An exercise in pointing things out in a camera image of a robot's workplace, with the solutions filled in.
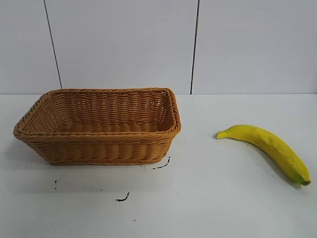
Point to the yellow banana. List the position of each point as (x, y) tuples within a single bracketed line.
[(270, 145)]

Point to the brown woven wicker basket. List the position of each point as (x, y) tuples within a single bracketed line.
[(99, 148)]

